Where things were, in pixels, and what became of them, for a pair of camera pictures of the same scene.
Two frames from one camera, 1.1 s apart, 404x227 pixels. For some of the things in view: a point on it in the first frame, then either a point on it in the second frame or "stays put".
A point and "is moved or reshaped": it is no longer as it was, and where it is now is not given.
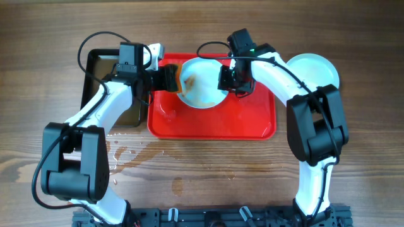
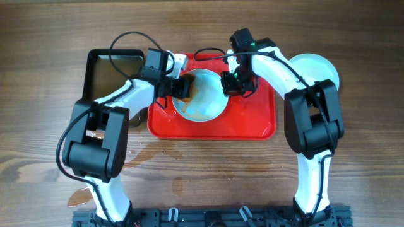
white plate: x=315 y=70 stays put
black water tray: x=98 y=64 stays put
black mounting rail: x=263 y=216 stays put
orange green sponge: x=179 y=67 is moved or reshaped
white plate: x=199 y=79 is moved or reshaped
